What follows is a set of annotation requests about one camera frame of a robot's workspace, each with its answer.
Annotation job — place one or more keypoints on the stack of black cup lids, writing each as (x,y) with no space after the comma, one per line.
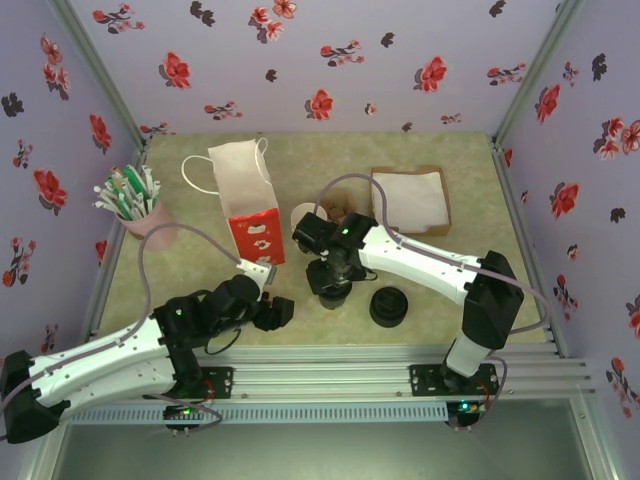
(389,306)

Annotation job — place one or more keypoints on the stack of pulp cup carriers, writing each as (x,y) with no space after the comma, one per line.
(340,205)

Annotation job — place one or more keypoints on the white wrapped straw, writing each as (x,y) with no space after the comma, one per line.
(107,209)
(155,195)
(148,185)
(107,198)

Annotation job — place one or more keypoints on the stack of paper cups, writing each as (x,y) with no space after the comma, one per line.
(302,215)

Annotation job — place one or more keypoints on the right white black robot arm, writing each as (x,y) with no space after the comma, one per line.
(425,262)

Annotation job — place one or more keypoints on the aluminium side frame rail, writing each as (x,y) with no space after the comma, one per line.
(510,190)

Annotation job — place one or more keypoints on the aluminium corner post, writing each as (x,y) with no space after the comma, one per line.
(547,50)
(80,35)

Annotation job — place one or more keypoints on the wide aluminium base rail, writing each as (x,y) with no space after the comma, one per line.
(320,372)

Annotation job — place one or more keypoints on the red white paper bag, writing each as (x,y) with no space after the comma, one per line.
(240,190)

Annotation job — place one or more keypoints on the pink straw holder cup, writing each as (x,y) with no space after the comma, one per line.
(147,232)

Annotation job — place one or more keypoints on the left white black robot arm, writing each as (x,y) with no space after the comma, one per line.
(100,360)

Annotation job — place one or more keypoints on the brown cardboard tray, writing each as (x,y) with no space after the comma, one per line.
(442,231)

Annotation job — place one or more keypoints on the small black controller board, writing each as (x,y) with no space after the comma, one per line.
(186,412)
(465,407)

